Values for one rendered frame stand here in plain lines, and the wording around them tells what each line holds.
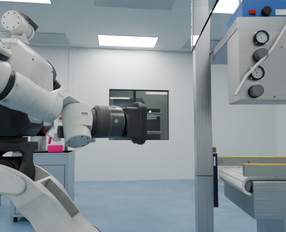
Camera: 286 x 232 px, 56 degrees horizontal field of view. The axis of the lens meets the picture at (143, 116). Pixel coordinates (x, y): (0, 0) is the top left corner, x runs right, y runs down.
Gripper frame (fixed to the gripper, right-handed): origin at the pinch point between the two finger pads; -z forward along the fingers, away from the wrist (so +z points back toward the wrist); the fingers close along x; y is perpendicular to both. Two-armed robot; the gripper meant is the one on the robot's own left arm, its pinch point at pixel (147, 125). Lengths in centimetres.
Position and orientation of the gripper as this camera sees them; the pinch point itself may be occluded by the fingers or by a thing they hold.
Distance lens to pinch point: 96.4
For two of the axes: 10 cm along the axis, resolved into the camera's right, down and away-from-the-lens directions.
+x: 0.0, 10.0, -0.7
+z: -9.9, 0.1, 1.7
